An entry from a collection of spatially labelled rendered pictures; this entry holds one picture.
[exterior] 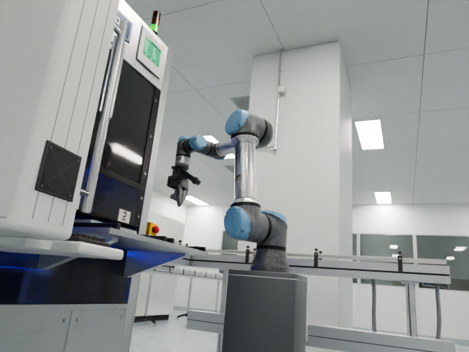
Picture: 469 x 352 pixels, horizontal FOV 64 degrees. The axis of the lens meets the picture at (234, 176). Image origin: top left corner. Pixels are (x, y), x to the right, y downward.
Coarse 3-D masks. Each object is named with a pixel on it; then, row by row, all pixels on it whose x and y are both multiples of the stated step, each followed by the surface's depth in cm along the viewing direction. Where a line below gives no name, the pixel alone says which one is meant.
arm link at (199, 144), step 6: (192, 138) 183; (198, 138) 182; (204, 138) 184; (186, 144) 186; (192, 144) 182; (198, 144) 181; (204, 144) 184; (210, 144) 188; (186, 150) 188; (192, 150) 186; (198, 150) 185; (204, 150) 187
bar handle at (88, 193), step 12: (120, 24) 114; (120, 36) 113; (120, 48) 112; (120, 60) 112; (108, 84) 108; (108, 96) 107; (108, 108) 106; (108, 120) 106; (96, 144) 103; (96, 156) 102; (96, 168) 101; (96, 180) 101; (84, 192) 97; (84, 204) 98
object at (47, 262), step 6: (108, 240) 132; (114, 240) 133; (42, 258) 142; (48, 258) 141; (54, 258) 140; (60, 258) 139; (66, 258) 138; (72, 258) 139; (42, 264) 141; (48, 264) 140; (54, 264) 140; (60, 264) 142
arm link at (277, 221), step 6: (264, 210) 146; (270, 210) 145; (270, 216) 144; (276, 216) 144; (282, 216) 145; (270, 222) 141; (276, 222) 143; (282, 222) 144; (270, 228) 140; (276, 228) 142; (282, 228) 144; (270, 234) 140; (276, 234) 142; (282, 234) 143; (264, 240) 140; (270, 240) 141; (276, 240) 141; (282, 240) 143; (282, 246) 142
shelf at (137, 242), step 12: (84, 228) 127; (96, 228) 125; (108, 228) 123; (120, 240) 143; (132, 240) 139; (144, 240) 139; (156, 240) 145; (180, 252) 174; (192, 252) 169; (204, 252) 180
